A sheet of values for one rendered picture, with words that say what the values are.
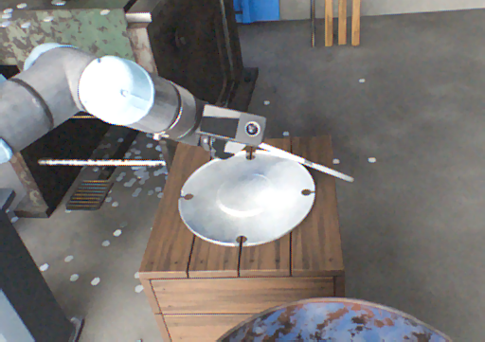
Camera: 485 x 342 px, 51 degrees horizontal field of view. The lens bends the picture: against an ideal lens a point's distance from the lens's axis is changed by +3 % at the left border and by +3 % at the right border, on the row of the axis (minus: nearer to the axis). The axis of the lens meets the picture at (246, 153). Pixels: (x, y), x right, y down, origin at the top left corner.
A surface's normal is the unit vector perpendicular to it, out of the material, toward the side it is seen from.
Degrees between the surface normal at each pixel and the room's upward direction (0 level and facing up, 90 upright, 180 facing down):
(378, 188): 0
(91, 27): 90
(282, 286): 90
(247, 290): 90
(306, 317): 88
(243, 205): 0
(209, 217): 0
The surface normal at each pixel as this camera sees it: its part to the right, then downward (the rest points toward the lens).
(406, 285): -0.12, -0.78
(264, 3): -0.17, 0.62
